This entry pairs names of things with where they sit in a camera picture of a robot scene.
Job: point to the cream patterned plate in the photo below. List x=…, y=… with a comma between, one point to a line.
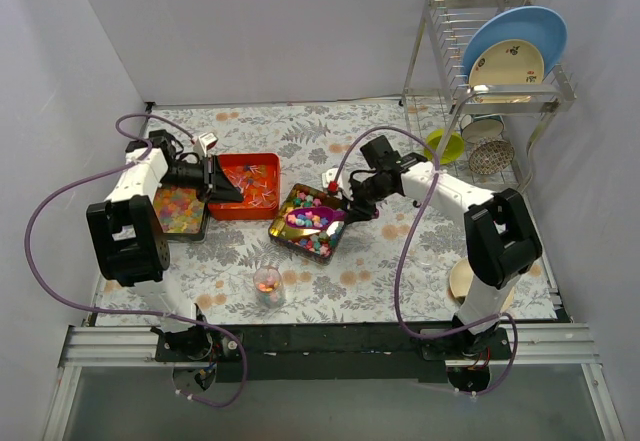
x=508, y=62

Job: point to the blue plate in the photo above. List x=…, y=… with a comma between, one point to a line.
x=538, y=25

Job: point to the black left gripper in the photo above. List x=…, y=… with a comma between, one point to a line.
x=211, y=177

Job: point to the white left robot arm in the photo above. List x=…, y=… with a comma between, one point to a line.
x=131, y=246

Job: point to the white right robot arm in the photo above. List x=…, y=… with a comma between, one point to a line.
x=502, y=242

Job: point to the purple plastic scoop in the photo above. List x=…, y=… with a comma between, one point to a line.
x=317, y=217

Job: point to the tin of opaque star candies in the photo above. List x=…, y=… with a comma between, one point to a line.
x=316, y=245

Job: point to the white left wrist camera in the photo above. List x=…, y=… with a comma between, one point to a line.
x=204, y=143

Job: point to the mosaic patterned bowl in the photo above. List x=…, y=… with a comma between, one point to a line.
x=490, y=156

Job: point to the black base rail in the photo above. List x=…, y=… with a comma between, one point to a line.
x=325, y=352

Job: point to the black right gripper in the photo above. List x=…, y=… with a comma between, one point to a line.
x=356, y=201

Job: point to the white blue rimmed bowl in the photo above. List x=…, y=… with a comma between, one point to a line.
x=475, y=128

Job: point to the metal dish rack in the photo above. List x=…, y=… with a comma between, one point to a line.
x=526, y=109

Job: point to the orange tray of lollipops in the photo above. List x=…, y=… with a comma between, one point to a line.
x=257, y=176

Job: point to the clear glass jar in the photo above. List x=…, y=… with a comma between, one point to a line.
x=269, y=287

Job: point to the floral table mat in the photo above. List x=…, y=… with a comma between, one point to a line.
x=402, y=257

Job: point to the small cream plate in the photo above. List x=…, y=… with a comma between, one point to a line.
x=461, y=277

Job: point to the tin of translucent star candies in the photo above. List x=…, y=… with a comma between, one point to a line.
x=181, y=215

